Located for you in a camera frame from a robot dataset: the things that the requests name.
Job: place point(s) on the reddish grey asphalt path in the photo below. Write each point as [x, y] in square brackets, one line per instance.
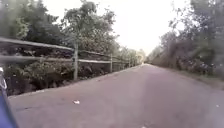
[143, 96]

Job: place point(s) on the white litter scrap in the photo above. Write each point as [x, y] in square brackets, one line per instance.
[76, 102]

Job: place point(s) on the row of bushes and trees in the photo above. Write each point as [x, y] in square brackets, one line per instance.
[196, 46]

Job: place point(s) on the grass verge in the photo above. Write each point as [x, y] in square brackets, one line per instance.
[203, 79]

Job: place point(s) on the grey wooden rail fence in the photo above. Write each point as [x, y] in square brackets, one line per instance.
[75, 61]

